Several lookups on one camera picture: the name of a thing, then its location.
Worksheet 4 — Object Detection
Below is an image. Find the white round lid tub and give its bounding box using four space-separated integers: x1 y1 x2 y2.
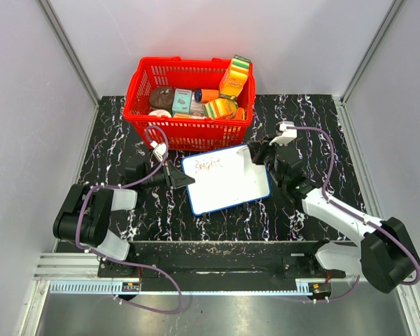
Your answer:
149 109 172 118

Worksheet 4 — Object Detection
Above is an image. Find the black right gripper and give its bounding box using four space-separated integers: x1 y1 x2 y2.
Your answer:
248 135 286 188

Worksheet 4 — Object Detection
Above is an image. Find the white whiteboard blue frame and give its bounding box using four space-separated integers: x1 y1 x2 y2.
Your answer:
181 144 272 216

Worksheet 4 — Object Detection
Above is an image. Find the red plastic shopping basket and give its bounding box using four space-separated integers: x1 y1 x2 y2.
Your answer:
122 57 256 151

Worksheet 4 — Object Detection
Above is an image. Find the orange blue can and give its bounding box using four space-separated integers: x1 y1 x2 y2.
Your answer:
194 89 220 104

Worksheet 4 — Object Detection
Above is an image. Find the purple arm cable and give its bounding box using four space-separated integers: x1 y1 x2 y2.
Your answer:
286 126 420 304
75 125 185 314

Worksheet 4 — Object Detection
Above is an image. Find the red capped whiteboard marker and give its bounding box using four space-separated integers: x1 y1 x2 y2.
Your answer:
237 146 248 155

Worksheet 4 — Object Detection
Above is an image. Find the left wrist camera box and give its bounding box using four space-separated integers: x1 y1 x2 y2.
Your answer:
150 141 167 162

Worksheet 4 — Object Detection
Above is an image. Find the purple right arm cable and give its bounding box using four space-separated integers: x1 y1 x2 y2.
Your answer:
286 126 420 304

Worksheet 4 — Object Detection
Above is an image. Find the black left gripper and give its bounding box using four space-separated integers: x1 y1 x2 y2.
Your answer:
141 159 195 190

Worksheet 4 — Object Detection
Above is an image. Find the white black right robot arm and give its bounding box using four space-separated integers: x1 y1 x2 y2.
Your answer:
247 138 420 293

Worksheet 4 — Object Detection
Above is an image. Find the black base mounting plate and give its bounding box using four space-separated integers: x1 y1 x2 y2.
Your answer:
97 241 346 293

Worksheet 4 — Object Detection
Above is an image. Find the teal small box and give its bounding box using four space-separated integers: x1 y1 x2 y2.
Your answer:
171 88 193 115

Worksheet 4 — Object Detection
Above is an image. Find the brown round bread pack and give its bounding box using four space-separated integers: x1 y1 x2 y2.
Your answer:
149 86 174 110

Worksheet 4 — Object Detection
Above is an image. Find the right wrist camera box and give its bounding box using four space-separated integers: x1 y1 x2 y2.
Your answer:
269 121 297 146

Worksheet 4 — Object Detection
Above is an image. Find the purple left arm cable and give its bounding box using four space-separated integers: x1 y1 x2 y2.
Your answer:
75 125 185 314

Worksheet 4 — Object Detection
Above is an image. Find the lying orange sponge box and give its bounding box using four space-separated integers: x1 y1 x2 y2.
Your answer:
203 98 239 119

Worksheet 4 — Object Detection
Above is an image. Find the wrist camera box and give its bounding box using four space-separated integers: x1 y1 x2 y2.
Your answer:
269 121 297 146
150 141 167 162

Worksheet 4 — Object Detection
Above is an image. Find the tall orange sponge box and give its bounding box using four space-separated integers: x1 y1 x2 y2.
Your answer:
219 55 251 99

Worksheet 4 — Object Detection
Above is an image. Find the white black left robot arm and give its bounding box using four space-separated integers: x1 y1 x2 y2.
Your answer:
52 162 195 277

